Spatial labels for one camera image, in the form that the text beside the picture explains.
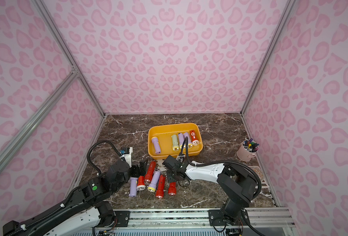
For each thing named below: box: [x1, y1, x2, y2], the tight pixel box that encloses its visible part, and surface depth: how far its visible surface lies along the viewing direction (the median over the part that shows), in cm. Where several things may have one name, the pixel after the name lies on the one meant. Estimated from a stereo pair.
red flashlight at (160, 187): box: [155, 174, 167, 199], surface depth 84 cm
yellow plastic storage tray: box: [147, 122, 204, 160], surface depth 103 cm
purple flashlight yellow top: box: [151, 136, 162, 154], surface depth 100 cm
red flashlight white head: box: [136, 175, 146, 191], surface depth 83 cm
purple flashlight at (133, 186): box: [128, 177, 139, 198], surface depth 82 cm
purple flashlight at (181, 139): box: [177, 132, 185, 149], surface depth 105 cm
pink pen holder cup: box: [236, 139, 260, 162], surface depth 88 cm
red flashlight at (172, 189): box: [168, 181, 177, 196], surface depth 82 cm
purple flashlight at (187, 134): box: [183, 132, 193, 149], surface depth 105 cm
